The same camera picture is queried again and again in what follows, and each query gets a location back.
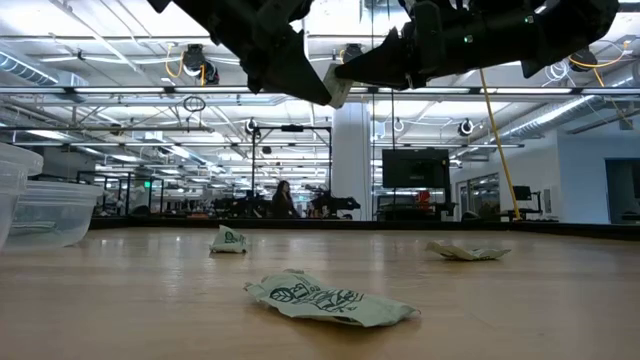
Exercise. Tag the small monitor on stand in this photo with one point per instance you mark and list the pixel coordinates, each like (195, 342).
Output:
(522, 192)

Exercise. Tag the black background rig frame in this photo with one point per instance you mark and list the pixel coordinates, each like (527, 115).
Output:
(292, 128)

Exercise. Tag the large black monitor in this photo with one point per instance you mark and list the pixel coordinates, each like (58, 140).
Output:
(415, 169)

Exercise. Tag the long ceiling light bar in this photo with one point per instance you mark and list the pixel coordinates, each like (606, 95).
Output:
(120, 90)

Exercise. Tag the person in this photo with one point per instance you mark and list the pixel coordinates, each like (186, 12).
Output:
(283, 202)

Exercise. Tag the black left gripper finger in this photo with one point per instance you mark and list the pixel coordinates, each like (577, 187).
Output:
(290, 70)

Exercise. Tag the red background object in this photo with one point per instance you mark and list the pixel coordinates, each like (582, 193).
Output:
(423, 199)

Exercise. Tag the black metal table frame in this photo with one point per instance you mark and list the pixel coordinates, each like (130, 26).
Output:
(350, 224)

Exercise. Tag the green white sweetener packet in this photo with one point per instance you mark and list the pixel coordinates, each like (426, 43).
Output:
(325, 300)
(339, 90)
(465, 252)
(227, 240)

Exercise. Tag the silver ventilation duct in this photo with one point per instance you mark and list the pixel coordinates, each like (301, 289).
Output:
(25, 70)
(550, 117)

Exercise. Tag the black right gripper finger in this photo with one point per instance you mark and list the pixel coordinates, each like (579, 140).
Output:
(380, 65)

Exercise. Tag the clear plastic round container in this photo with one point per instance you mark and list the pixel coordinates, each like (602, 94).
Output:
(60, 215)
(15, 160)

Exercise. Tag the black background robot arm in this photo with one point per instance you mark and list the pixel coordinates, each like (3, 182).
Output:
(335, 202)
(245, 206)

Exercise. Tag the white building column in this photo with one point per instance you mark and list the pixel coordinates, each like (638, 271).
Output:
(352, 160)

